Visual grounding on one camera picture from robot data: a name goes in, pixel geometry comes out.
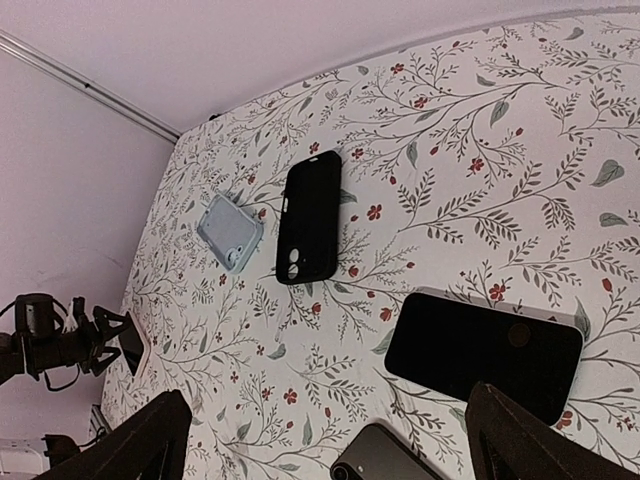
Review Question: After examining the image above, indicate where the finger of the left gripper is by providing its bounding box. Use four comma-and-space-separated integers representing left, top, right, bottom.
93, 306, 133, 340
90, 347, 121, 376

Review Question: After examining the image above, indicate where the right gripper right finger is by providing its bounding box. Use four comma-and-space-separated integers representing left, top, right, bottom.
465, 382, 639, 479

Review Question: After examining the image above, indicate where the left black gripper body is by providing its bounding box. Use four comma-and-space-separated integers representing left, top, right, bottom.
19, 297, 104, 378

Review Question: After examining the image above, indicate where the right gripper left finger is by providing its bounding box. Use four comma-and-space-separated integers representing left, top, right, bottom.
38, 390, 192, 480

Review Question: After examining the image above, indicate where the black phone with white edge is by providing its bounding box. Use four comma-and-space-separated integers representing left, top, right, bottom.
118, 317, 151, 379

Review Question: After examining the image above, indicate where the light blue phone case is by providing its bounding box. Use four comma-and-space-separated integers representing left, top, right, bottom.
196, 193, 264, 275

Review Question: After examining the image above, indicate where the black phone case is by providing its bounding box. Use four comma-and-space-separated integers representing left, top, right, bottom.
276, 150, 342, 285

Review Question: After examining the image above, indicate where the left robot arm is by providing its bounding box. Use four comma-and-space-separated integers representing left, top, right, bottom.
1, 293, 134, 392

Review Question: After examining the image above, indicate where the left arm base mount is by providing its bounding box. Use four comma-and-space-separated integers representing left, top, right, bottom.
42, 429, 107, 468

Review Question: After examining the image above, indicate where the left aluminium frame post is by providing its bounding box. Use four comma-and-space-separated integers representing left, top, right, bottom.
1, 30, 181, 144

